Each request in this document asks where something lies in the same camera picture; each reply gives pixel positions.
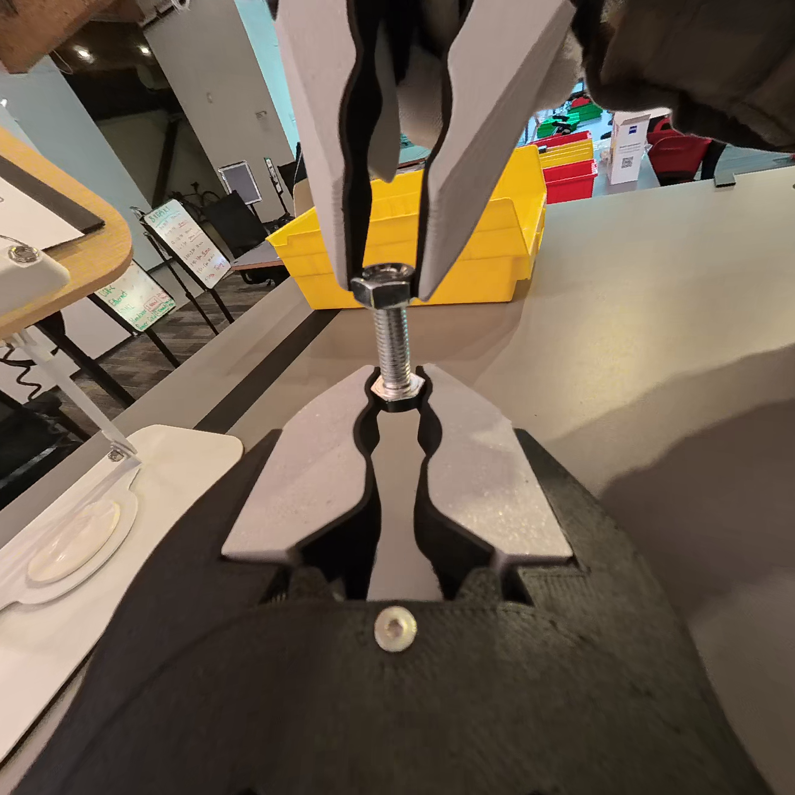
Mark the printed instruction sheet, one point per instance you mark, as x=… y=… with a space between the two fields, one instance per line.
x=31 y=218

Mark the stacked coloured plastic trays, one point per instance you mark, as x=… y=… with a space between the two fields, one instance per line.
x=569 y=174

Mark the wooden document stand white base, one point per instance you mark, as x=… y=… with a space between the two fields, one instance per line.
x=149 y=497

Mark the black backing board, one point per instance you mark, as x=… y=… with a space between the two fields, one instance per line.
x=62 y=205

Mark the yellow plastic bin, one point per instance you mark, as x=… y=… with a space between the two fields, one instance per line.
x=497 y=249

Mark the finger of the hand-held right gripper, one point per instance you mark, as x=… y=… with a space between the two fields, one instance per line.
x=317 y=99
x=497 y=99

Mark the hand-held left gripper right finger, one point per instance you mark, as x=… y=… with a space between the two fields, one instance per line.
x=485 y=485

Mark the person's right hand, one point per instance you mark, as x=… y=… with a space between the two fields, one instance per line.
x=422 y=99

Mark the silver hex nut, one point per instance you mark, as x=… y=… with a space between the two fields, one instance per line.
x=399 y=390

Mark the white carton box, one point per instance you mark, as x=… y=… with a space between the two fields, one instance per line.
x=629 y=147

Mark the white paper floor sign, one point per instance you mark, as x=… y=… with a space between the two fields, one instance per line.
x=186 y=242

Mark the silver hex bolt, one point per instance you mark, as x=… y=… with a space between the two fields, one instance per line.
x=380 y=291

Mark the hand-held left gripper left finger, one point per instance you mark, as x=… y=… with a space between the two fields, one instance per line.
x=304 y=485

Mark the person's right forearm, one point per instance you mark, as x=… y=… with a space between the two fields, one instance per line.
x=696 y=62

